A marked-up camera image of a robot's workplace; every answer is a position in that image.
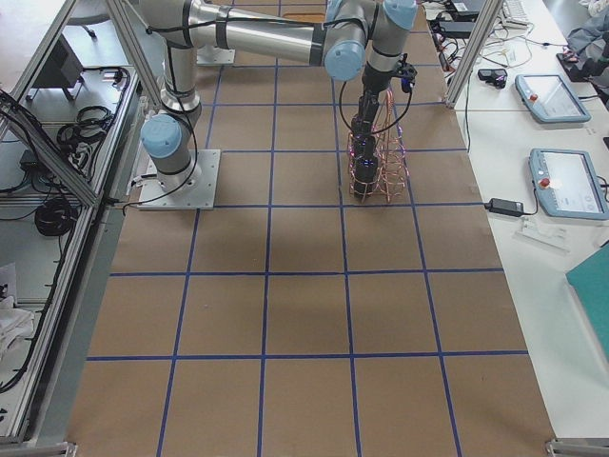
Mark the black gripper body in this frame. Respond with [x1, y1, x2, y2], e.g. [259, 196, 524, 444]
[357, 64, 398, 135]

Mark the dark wine bottle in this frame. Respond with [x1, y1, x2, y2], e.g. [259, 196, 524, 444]
[353, 134, 376, 160]
[352, 154, 378, 200]
[351, 115, 368, 138]

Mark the far teach pendant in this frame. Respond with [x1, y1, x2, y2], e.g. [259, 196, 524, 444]
[515, 74, 591, 124]

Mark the teach pendant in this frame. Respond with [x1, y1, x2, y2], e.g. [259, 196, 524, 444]
[515, 74, 591, 124]
[528, 149, 608, 221]

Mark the black power adapter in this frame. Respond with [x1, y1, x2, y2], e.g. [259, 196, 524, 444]
[484, 198, 524, 217]

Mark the near teach pendant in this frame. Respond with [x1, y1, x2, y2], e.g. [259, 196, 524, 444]
[528, 149, 608, 221]

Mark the teal board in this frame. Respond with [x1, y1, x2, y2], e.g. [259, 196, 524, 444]
[566, 247, 608, 332]

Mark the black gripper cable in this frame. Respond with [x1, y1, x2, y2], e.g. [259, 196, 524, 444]
[337, 78, 414, 137]

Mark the copper wire bottle basket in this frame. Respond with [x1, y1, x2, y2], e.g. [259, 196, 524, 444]
[347, 89, 408, 204]

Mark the aluminium frame post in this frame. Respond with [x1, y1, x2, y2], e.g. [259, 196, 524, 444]
[445, 0, 502, 109]

